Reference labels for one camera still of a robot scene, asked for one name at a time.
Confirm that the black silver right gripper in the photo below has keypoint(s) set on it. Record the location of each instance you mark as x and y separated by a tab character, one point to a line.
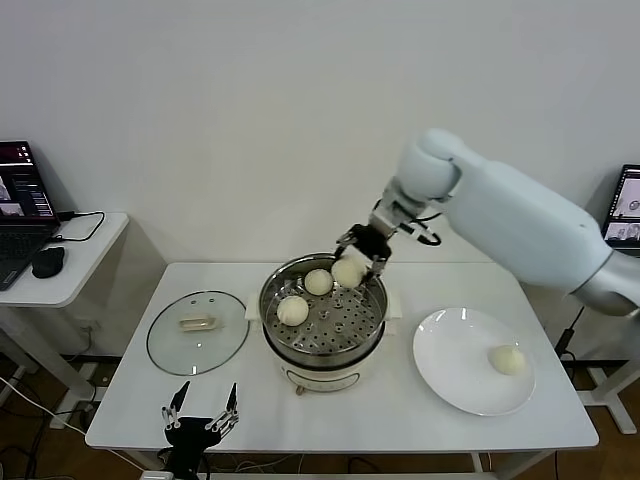
375	240

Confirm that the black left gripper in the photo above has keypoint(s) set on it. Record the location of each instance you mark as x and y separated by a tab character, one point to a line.
192	432

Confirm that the white steamed baozi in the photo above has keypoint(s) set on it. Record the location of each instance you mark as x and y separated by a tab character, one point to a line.
508	360
318	281
348	273
292	310

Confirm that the round glass pot lid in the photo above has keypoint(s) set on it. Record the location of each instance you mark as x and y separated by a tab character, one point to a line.
170	345

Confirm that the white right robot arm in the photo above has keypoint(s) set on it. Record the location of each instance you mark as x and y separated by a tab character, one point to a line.
500	210

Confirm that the perforated steel steamer basket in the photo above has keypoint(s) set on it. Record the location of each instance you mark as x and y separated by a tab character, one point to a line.
330	327

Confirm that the cream electric cooker pot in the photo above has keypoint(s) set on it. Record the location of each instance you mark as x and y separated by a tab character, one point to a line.
325	375

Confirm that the white round plate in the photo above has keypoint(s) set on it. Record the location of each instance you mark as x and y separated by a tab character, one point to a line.
450	360

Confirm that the white side table with mouse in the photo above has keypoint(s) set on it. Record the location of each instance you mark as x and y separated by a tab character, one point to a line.
95	255

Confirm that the black computer mouse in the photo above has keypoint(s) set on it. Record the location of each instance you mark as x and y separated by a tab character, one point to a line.
48	262

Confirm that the black laptop with red screen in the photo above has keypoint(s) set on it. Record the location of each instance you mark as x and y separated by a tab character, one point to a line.
20	240

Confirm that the black laptop with grey screen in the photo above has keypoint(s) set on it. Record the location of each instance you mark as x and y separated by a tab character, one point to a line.
625	200

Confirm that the white wall socket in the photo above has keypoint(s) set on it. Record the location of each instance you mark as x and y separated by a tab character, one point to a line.
90	328

